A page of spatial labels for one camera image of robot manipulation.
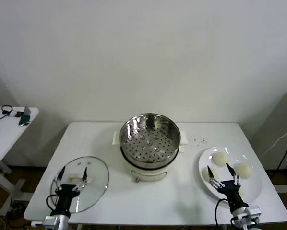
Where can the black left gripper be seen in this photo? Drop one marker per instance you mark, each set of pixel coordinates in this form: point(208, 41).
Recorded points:
point(64, 198)

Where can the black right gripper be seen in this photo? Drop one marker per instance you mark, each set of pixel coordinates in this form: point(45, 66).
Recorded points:
point(232, 194)

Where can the white steamed baozi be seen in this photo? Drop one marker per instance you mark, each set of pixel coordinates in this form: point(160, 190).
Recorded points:
point(242, 189)
point(244, 170)
point(215, 173)
point(219, 159)

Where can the round glass pot lid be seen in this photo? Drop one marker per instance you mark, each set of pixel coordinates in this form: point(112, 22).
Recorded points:
point(95, 172)

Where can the perforated steel steamer basket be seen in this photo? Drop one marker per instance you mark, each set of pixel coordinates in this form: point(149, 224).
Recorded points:
point(134, 129)

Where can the white oval plate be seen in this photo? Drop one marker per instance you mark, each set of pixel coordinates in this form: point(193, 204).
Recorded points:
point(251, 189)

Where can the dark crumb cluster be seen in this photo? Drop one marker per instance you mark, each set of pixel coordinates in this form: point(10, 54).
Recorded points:
point(202, 141)

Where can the white electric cooking pot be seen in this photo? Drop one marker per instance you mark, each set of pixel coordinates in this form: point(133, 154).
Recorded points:
point(148, 171)

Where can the white side table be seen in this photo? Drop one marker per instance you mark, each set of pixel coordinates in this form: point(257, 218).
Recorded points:
point(9, 139)

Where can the green gadget with grey card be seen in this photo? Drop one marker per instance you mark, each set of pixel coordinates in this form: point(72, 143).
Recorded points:
point(24, 119)

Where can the small black device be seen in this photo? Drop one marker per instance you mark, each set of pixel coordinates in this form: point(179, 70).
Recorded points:
point(19, 114)

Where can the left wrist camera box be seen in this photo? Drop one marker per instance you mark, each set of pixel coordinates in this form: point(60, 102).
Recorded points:
point(50, 220)

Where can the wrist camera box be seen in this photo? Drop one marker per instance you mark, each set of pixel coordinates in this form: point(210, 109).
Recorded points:
point(50, 220)
point(254, 210)

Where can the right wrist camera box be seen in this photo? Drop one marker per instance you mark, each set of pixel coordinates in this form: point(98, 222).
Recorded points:
point(254, 210)

